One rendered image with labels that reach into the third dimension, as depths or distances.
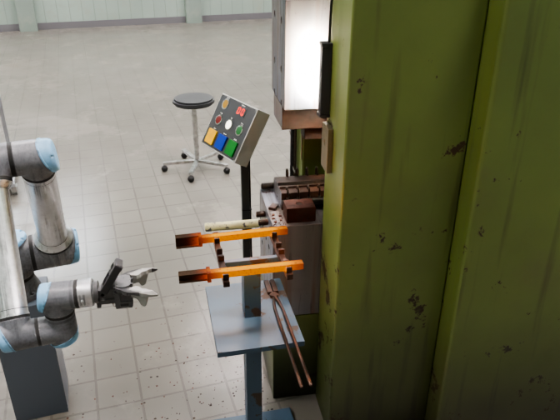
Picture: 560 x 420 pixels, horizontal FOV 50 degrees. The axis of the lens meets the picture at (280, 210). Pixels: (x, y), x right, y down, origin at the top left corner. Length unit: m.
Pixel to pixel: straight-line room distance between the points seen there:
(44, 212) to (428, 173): 1.38
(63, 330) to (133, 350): 1.28
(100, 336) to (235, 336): 1.41
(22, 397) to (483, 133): 2.19
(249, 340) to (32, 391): 1.18
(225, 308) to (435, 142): 0.96
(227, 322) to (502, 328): 1.08
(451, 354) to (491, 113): 0.99
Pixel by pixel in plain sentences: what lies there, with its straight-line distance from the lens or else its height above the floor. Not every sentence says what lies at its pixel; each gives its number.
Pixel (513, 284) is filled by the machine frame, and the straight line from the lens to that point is 2.44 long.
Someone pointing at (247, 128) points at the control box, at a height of 1.11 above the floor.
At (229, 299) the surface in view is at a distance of 2.30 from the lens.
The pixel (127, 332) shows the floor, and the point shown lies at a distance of 3.40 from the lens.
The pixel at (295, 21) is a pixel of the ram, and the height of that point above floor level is 1.69.
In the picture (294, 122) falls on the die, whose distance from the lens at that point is 2.39.
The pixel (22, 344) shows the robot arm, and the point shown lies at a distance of 2.06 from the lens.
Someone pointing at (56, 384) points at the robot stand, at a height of 0.17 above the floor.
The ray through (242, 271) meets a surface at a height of 1.00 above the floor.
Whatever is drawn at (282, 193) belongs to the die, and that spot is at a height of 0.99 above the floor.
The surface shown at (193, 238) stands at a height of 1.00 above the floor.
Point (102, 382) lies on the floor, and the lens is 3.14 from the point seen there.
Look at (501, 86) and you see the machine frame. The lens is 2.04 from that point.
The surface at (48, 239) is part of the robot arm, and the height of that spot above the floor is 0.90.
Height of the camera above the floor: 2.06
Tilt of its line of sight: 27 degrees down
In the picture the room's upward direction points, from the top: straight up
